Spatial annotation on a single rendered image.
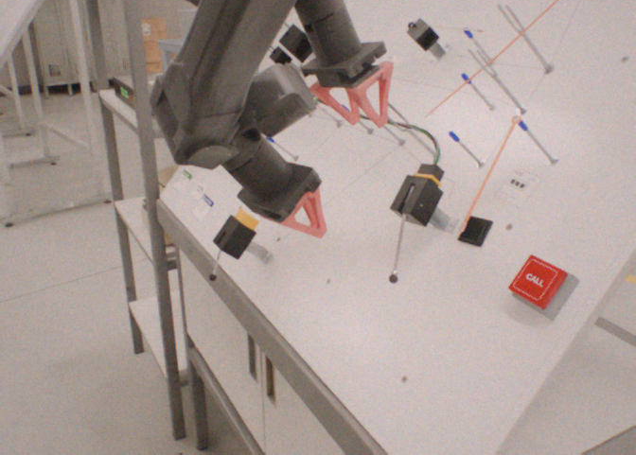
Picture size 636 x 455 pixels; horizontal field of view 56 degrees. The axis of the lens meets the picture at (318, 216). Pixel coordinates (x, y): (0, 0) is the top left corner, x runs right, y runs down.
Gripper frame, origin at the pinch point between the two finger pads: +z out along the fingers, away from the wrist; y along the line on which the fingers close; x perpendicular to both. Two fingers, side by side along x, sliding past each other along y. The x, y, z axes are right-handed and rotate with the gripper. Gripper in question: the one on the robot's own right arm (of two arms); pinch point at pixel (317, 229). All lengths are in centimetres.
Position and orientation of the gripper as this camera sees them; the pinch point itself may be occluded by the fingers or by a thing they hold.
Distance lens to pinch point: 74.9
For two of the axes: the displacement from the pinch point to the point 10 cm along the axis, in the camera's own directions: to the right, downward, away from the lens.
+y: -5.8, -2.0, 7.9
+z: 5.6, 6.1, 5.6
